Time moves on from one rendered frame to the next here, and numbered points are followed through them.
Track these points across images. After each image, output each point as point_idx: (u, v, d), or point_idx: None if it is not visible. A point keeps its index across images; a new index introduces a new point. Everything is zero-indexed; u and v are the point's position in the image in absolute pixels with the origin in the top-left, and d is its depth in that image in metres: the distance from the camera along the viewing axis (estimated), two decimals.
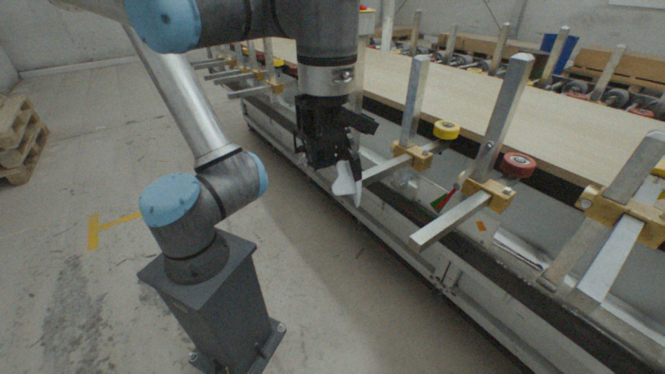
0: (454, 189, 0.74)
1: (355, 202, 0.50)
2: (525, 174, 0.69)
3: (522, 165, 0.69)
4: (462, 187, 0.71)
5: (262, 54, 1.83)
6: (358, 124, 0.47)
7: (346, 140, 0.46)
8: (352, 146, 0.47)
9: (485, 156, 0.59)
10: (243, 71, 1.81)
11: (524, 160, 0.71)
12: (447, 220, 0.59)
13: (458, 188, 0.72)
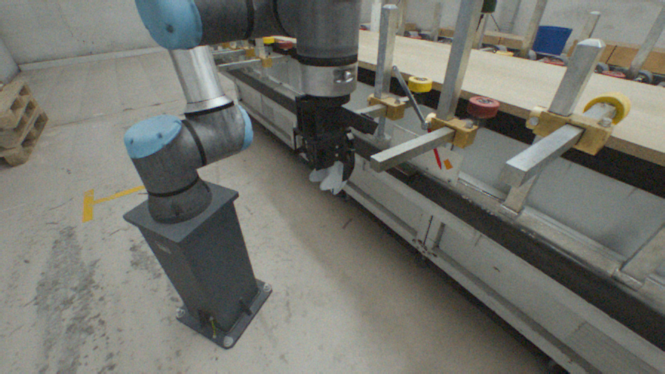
0: (429, 133, 0.77)
1: (335, 191, 0.55)
2: (487, 113, 0.73)
3: (485, 104, 0.73)
4: (429, 122, 0.75)
5: None
6: (358, 124, 0.47)
7: (346, 140, 0.46)
8: (352, 146, 0.47)
9: (403, 79, 0.72)
10: (234, 50, 1.85)
11: (488, 102, 0.75)
12: (409, 145, 0.63)
13: (425, 126, 0.75)
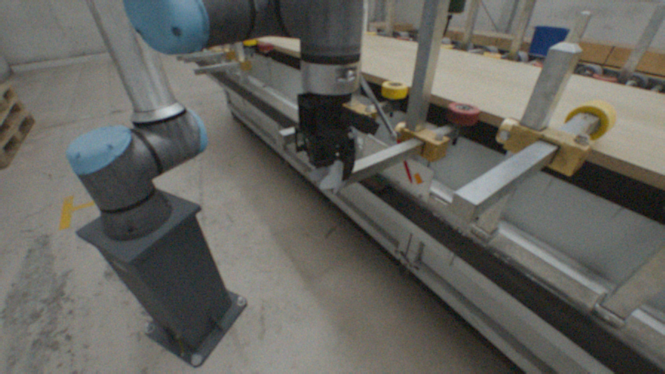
0: (398, 144, 0.71)
1: (334, 191, 0.55)
2: (467, 120, 0.69)
3: (464, 111, 0.68)
4: (397, 133, 0.69)
5: None
6: (359, 124, 0.47)
7: (347, 139, 0.46)
8: (353, 146, 0.47)
9: (367, 86, 0.66)
10: (216, 52, 1.79)
11: (468, 108, 0.71)
12: (378, 157, 0.59)
13: (393, 137, 0.69)
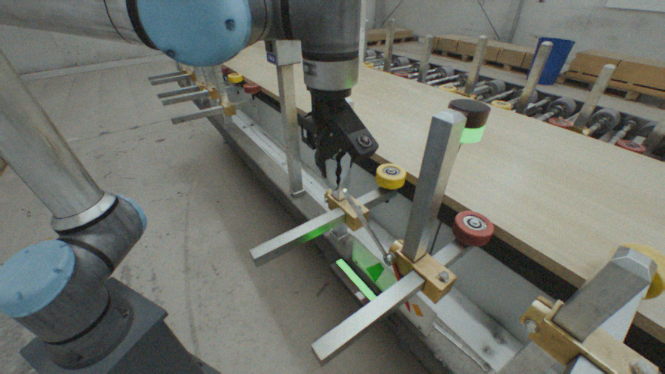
0: (394, 267, 0.58)
1: (330, 187, 0.56)
2: (479, 242, 0.56)
3: (475, 231, 0.56)
4: (392, 258, 0.57)
5: (222, 68, 1.69)
6: (336, 132, 0.45)
7: (320, 136, 0.47)
8: (323, 146, 0.47)
9: (355, 206, 0.54)
10: (200, 87, 1.66)
11: (480, 223, 0.58)
12: (367, 315, 0.46)
13: (388, 263, 0.57)
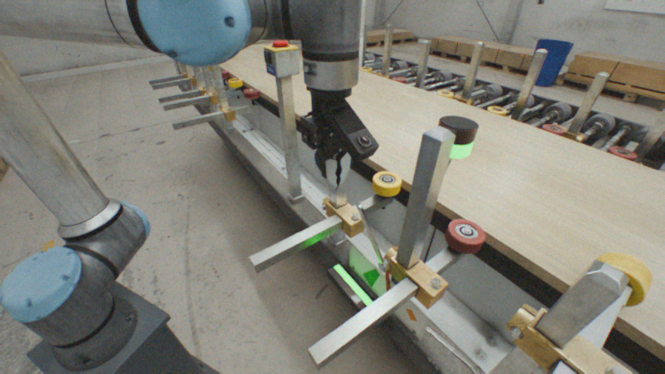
0: (386, 272, 0.61)
1: (330, 187, 0.56)
2: (470, 250, 0.58)
3: (467, 240, 0.58)
4: (388, 267, 0.59)
5: (222, 73, 1.71)
6: (336, 132, 0.45)
7: (320, 136, 0.47)
8: (323, 146, 0.47)
9: (367, 222, 0.52)
10: (201, 92, 1.68)
11: (472, 231, 0.60)
12: (362, 321, 0.49)
13: (383, 270, 0.59)
